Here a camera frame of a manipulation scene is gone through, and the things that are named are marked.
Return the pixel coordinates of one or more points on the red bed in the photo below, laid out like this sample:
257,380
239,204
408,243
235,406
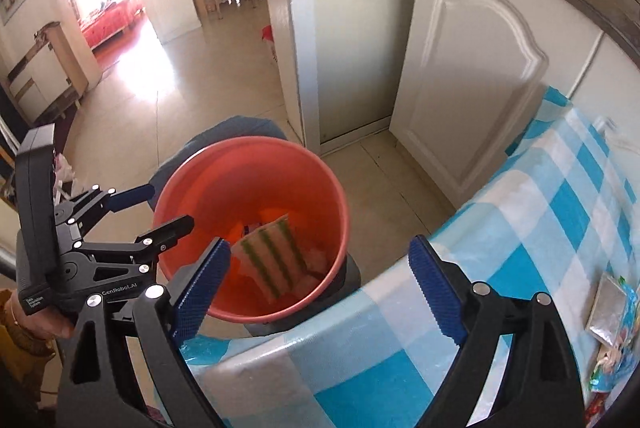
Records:
110,21

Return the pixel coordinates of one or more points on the white refrigerator with flower decal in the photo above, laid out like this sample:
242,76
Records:
340,58

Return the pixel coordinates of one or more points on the white low cabinet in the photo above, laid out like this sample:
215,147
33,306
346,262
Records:
45,73

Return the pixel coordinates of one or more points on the silver foil packet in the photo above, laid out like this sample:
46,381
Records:
605,308

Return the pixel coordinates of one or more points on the green striped sponge cloth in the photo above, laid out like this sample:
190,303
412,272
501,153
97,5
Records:
272,258

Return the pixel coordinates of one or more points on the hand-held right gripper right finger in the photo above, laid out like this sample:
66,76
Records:
435,293

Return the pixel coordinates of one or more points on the red snack packet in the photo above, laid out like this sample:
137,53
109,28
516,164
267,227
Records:
597,410

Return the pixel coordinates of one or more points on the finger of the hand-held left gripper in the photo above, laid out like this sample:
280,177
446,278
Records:
167,233
132,197

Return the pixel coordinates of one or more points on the orange plastic bucket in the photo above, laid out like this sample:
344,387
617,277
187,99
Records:
215,188

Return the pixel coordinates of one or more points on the white kitchen cabinet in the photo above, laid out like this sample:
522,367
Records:
465,83

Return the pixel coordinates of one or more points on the white crumpled tissue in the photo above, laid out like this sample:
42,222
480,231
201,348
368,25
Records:
315,260

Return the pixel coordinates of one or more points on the blue white checked tablecloth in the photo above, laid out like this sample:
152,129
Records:
525,218

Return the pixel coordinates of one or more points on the pale plastic bag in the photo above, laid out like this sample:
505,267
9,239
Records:
64,168

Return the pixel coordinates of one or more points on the red white bag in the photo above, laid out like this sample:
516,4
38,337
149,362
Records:
268,41

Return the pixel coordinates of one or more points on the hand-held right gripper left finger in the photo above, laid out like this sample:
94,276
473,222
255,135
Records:
200,293

